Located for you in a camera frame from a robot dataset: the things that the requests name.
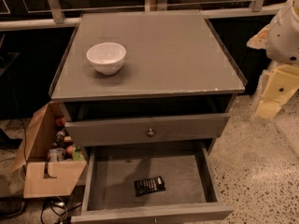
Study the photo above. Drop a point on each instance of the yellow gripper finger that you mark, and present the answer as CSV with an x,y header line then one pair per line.
x,y
282,84
258,41

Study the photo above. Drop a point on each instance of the black rxbar chocolate bar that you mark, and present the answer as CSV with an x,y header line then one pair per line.
x,y
148,186

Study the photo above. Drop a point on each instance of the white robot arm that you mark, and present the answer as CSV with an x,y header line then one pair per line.
x,y
280,40

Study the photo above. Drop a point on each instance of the grey top drawer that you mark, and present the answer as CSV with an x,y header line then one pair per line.
x,y
109,132

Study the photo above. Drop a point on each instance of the grey drawer cabinet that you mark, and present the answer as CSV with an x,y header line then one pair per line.
x,y
174,66

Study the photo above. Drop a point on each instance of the metal drawer knob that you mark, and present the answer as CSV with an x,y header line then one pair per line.
x,y
150,133

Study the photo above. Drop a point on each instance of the grey open middle drawer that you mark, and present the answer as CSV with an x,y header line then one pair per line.
x,y
190,195

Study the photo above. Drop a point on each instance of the metal railing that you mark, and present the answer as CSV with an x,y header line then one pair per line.
x,y
41,14

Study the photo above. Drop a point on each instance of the white ceramic bowl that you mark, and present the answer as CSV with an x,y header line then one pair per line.
x,y
106,58

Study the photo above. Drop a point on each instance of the green packet in box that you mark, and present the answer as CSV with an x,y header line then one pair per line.
x,y
77,154

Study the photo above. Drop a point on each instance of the red apple in box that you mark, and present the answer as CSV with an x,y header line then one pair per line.
x,y
69,150

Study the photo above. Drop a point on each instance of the dark bottle in box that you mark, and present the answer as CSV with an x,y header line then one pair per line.
x,y
59,138

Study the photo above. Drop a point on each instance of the clear jar in box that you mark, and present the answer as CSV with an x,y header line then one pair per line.
x,y
56,154

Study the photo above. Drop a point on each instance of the open cardboard box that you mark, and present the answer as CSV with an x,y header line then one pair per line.
x,y
45,178

